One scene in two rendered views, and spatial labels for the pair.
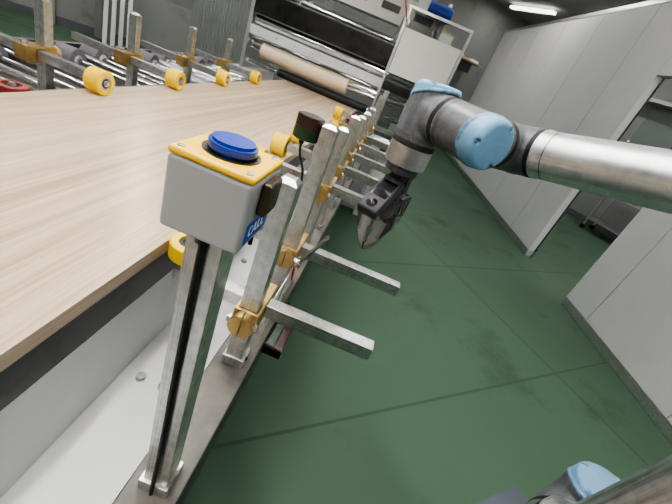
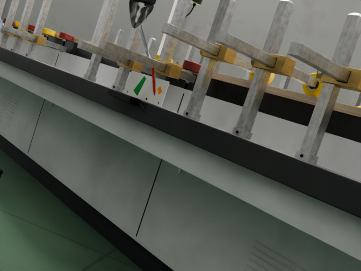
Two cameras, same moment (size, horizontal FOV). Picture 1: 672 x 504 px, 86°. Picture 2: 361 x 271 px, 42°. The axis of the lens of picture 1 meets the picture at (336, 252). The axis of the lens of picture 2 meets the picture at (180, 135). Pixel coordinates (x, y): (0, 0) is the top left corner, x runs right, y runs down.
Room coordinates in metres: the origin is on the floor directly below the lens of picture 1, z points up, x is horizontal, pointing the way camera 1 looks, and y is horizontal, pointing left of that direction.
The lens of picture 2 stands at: (2.28, -1.02, 0.75)
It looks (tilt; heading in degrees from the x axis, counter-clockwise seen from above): 4 degrees down; 138
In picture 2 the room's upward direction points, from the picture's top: 19 degrees clockwise
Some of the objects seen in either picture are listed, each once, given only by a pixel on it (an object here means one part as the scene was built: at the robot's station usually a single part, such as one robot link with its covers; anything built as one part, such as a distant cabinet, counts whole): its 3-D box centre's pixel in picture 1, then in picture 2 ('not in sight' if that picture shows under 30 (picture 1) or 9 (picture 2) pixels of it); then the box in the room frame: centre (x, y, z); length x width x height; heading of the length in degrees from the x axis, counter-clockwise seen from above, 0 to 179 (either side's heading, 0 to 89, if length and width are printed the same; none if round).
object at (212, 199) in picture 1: (223, 193); not in sight; (0.28, 0.11, 1.18); 0.07 x 0.07 x 0.08; 0
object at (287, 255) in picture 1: (290, 247); (166, 69); (0.81, 0.11, 0.85); 0.14 x 0.06 x 0.05; 0
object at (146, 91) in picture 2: (283, 290); (145, 87); (0.76, 0.09, 0.75); 0.26 x 0.01 x 0.10; 0
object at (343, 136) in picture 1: (317, 202); (208, 64); (1.04, 0.11, 0.90); 0.04 x 0.04 x 0.48; 0
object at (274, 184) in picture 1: (269, 196); not in sight; (0.28, 0.07, 1.20); 0.03 x 0.01 x 0.03; 0
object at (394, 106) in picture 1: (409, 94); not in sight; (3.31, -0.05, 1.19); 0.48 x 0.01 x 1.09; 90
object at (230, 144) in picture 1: (232, 149); not in sight; (0.28, 0.11, 1.22); 0.04 x 0.04 x 0.02
